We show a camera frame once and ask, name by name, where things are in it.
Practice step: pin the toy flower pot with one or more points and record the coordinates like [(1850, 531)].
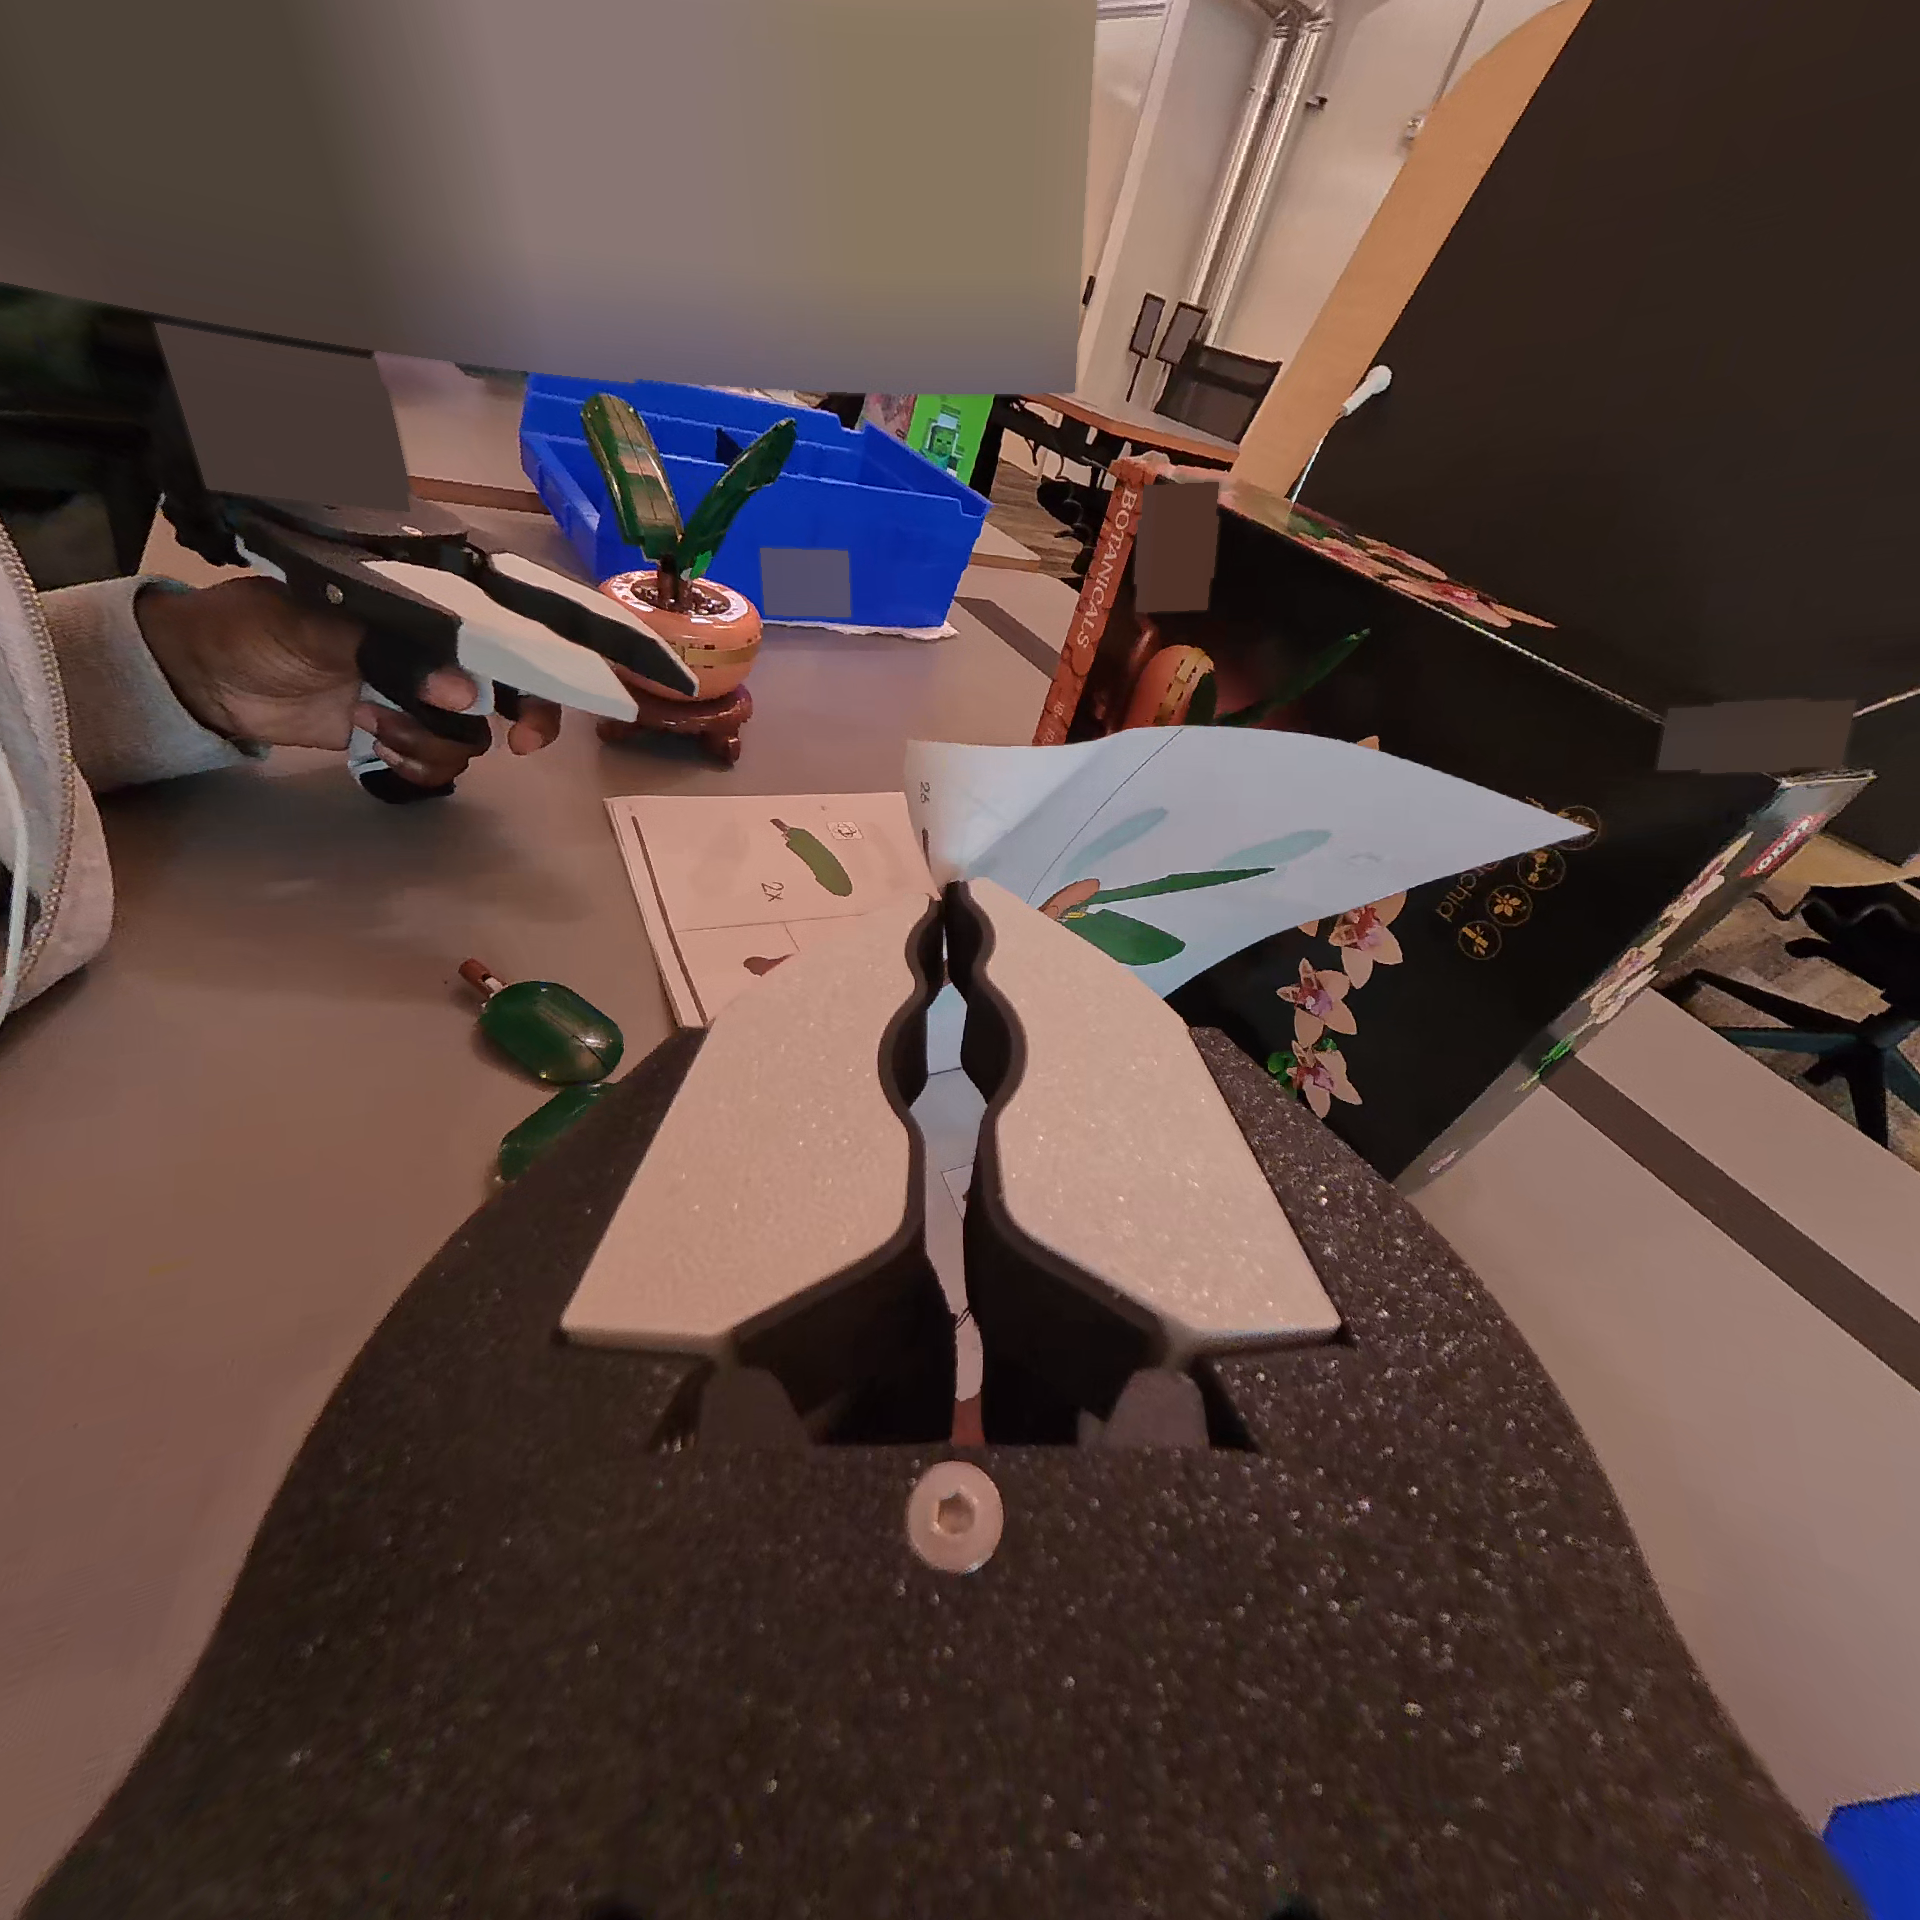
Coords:
[(705, 637)]

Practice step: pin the silver vertical pipe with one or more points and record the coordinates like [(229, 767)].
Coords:
[(1260, 148)]

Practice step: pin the white rounded-tip rod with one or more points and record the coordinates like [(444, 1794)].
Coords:
[(1365, 386)]

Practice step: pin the white paper sheet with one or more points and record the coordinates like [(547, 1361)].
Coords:
[(901, 629)]

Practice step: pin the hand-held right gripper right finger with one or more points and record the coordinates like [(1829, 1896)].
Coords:
[(1142, 1171)]

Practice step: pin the green toy set box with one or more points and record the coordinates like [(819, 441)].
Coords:
[(945, 435)]

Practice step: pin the person's left hand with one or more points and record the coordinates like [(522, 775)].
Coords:
[(271, 661)]

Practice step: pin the blue plastic bin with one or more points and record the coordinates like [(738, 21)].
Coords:
[(886, 524)]

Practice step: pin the large black cardboard board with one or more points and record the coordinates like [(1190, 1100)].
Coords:
[(1652, 300)]

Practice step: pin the brown-topped office desk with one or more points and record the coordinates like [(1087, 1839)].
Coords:
[(1126, 421)]

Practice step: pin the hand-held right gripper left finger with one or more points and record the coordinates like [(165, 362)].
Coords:
[(751, 1171)]

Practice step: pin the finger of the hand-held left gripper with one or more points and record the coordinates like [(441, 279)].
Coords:
[(556, 667), (547, 579)]

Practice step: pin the black orchid toy set box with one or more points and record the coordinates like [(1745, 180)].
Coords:
[(1500, 721)]

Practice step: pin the grey desk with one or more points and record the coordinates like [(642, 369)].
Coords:
[(225, 1201)]

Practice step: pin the building instruction booklet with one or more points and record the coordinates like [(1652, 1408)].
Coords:
[(1202, 810)]

